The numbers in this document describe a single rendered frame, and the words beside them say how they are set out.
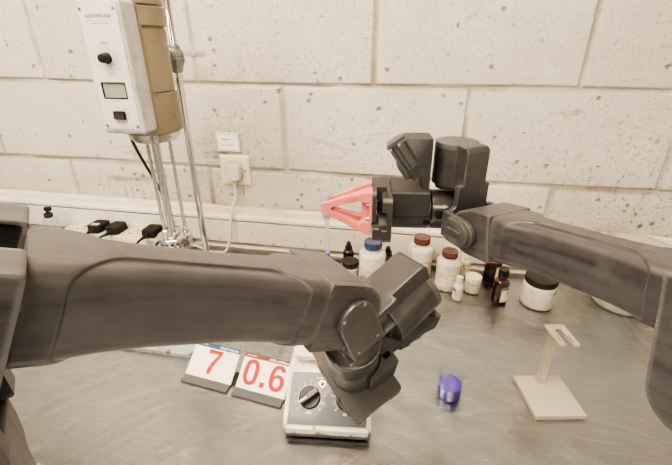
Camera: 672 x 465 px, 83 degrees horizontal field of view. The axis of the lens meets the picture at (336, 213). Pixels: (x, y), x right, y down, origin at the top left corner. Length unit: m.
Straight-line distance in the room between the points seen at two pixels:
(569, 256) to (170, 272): 0.35
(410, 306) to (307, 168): 0.69
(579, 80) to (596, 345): 0.55
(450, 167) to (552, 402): 0.43
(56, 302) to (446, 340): 0.71
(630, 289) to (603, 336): 0.57
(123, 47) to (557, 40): 0.83
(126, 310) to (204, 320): 0.05
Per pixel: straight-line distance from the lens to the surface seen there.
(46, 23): 1.32
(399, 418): 0.69
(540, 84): 0.99
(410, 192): 0.52
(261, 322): 0.27
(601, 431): 0.78
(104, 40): 0.73
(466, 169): 0.51
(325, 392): 0.64
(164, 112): 0.75
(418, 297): 0.39
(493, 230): 0.47
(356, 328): 0.32
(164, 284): 0.23
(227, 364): 0.74
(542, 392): 0.78
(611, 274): 0.41
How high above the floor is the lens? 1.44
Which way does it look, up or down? 24 degrees down
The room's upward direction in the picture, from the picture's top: straight up
